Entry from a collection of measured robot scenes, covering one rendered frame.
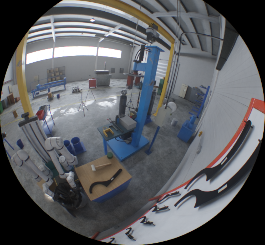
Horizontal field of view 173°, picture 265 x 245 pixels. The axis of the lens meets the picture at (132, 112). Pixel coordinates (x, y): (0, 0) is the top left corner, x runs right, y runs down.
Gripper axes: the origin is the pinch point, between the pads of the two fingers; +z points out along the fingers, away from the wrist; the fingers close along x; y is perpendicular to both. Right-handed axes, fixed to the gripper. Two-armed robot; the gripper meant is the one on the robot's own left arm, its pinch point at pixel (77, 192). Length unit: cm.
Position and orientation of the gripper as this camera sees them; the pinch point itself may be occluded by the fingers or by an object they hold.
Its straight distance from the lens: 162.6
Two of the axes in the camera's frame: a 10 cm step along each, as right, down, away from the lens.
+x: 7.5, -1.1, 6.5
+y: 6.6, 0.6, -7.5
